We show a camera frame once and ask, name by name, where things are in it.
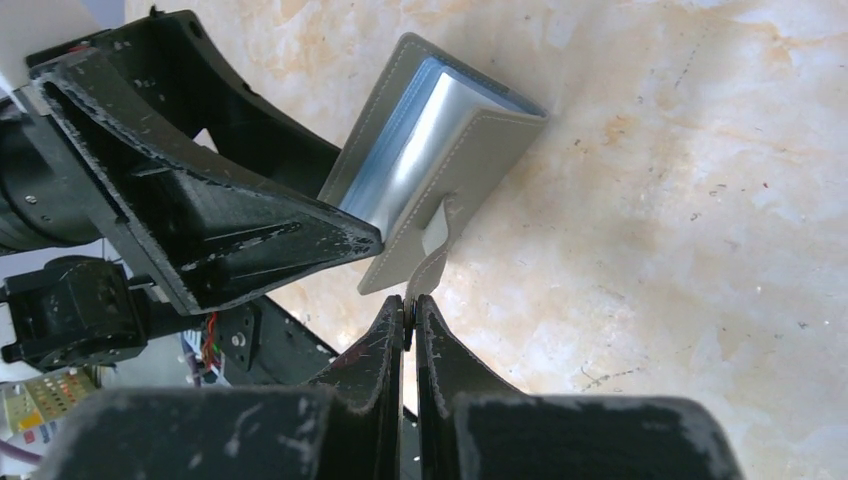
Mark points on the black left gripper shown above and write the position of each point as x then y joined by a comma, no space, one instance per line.
211,233

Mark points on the grey leather card holder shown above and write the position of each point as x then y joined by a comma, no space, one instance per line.
434,139

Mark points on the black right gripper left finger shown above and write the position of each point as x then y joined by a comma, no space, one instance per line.
250,432

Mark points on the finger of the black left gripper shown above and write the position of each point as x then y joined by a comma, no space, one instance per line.
171,62

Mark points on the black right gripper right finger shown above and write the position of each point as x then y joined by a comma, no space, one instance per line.
476,425

